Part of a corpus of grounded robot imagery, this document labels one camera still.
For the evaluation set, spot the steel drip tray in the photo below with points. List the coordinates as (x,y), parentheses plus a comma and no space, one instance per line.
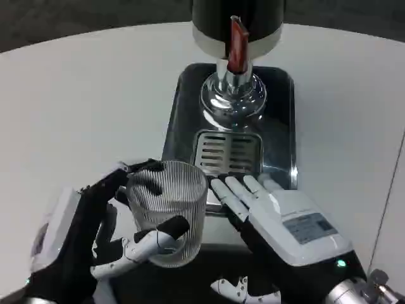
(278,111)

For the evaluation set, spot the clear ribbed glass cup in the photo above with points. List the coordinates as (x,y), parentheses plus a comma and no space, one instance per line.
(167,202)

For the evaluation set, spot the right silver robot forearm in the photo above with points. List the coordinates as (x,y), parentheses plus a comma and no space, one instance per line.
(354,293)

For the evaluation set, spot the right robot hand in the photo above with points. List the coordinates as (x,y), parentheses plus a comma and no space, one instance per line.
(294,234)

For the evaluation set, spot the slotted steel drip grid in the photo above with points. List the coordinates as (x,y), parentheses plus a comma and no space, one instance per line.
(212,149)

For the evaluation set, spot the left silver robot forearm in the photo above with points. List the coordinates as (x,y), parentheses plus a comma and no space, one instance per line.
(16,297)

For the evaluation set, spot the black and chrome drink dispenser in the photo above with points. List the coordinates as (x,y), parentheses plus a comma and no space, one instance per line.
(212,19)

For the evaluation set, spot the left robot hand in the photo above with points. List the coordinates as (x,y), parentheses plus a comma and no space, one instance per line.
(69,247)

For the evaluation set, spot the red tap lever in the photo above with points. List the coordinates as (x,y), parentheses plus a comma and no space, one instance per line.
(237,47)

